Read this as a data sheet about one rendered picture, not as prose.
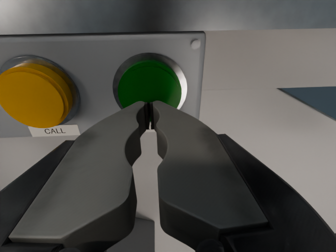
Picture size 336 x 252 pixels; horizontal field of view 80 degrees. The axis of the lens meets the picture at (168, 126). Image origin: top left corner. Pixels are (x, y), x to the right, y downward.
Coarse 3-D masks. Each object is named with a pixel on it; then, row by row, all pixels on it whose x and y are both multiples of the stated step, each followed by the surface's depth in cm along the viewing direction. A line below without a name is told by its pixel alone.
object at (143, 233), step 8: (136, 224) 36; (144, 224) 37; (152, 224) 37; (136, 232) 35; (144, 232) 35; (152, 232) 36; (120, 240) 32; (128, 240) 33; (136, 240) 34; (144, 240) 34; (152, 240) 35; (112, 248) 31; (120, 248) 32; (128, 248) 32; (136, 248) 33; (144, 248) 33; (152, 248) 34
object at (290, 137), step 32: (224, 96) 25; (256, 96) 25; (288, 96) 26; (224, 128) 28; (256, 128) 28; (288, 128) 28; (320, 128) 29; (0, 160) 28; (32, 160) 29; (160, 160) 30; (288, 160) 32; (320, 160) 32; (320, 192) 36
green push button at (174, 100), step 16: (144, 64) 12; (160, 64) 12; (128, 80) 12; (144, 80) 12; (160, 80) 12; (176, 80) 12; (128, 96) 12; (144, 96) 13; (160, 96) 13; (176, 96) 13
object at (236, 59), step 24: (216, 48) 22; (240, 48) 22; (264, 48) 22; (288, 48) 22; (312, 48) 22; (216, 72) 23; (240, 72) 23; (264, 72) 24; (288, 72) 24; (312, 72) 24
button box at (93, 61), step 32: (128, 32) 12; (160, 32) 12; (192, 32) 12; (0, 64) 12; (64, 64) 12; (96, 64) 12; (128, 64) 12; (192, 64) 13; (96, 96) 13; (192, 96) 14; (0, 128) 14; (32, 128) 14; (64, 128) 14
